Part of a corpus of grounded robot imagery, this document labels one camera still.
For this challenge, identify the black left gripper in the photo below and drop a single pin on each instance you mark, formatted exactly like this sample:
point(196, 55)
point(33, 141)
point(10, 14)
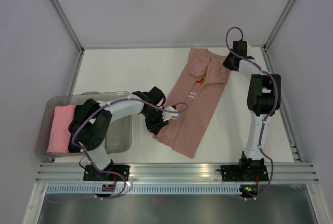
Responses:
point(155, 127)

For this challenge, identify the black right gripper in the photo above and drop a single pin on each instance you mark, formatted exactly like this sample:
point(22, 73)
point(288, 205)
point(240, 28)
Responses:
point(226, 64)

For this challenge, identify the dusty pink t-shirt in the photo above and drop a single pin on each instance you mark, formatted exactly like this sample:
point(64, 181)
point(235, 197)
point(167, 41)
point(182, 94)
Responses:
point(199, 87)

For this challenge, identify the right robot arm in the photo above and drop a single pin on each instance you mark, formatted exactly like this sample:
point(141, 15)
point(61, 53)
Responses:
point(263, 100)

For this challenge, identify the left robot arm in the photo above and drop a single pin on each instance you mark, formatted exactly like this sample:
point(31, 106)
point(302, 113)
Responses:
point(91, 121)

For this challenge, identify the grey plastic bin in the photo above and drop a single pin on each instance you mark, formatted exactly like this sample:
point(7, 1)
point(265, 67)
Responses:
point(118, 138)

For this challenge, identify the black rolled t-shirt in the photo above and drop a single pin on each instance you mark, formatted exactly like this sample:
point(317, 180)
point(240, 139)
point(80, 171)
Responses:
point(72, 148)

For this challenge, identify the pink rolled t-shirt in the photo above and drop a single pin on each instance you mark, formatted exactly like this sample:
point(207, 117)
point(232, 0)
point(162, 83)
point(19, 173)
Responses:
point(59, 135)

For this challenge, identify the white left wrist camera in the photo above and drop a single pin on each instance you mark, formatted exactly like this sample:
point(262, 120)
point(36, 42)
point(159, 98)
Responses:
point(170, 113)

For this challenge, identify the white slotted cable duct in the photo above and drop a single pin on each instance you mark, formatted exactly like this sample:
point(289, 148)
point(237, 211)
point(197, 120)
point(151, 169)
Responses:
point(211, 189)

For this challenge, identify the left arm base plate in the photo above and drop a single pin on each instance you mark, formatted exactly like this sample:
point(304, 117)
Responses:
point(112, 173)

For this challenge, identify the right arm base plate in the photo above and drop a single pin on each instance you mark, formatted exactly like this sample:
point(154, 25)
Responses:
point(235, 173)

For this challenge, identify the right aluminium frame post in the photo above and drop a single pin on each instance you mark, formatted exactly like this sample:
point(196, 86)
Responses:
point(279, 23)

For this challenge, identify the aluminium frame post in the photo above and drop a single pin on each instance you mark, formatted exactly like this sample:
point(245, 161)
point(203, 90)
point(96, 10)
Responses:
point(67, 25)
point(279, 23)

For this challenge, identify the aluminium front rail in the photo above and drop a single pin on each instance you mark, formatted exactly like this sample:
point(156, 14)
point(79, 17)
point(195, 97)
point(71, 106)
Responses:
point(281, 173)

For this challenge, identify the left aluminium frame post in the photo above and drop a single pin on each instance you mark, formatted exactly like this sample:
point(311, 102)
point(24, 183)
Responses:
point(67, 25)

